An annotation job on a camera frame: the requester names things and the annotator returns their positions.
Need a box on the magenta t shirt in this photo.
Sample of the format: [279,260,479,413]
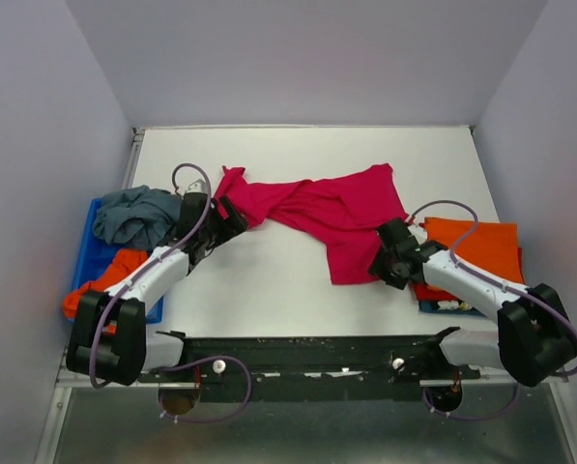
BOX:
[215,163,408,285]

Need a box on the crumpled grey-blue t shirt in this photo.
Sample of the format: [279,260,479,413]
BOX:
[91,185,182,250]

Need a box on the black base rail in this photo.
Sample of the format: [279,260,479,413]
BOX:
[138,334,480,403]

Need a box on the folded orange t shirt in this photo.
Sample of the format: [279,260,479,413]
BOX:
[420,217,525,283]

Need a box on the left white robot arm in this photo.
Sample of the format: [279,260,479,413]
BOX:
[66,192,248,387]

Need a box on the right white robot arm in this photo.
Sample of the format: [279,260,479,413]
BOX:
[368,218,577,387]

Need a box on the crumpled orange t shirt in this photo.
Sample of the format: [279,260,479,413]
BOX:
[63,248,149,321]

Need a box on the folded blue t shirt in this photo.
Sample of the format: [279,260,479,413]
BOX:
[418,300,483,317]

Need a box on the folded red t shirt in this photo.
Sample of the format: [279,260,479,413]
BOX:
[413,245,525,301]

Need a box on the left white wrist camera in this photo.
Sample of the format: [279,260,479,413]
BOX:
[184,178,213,195]

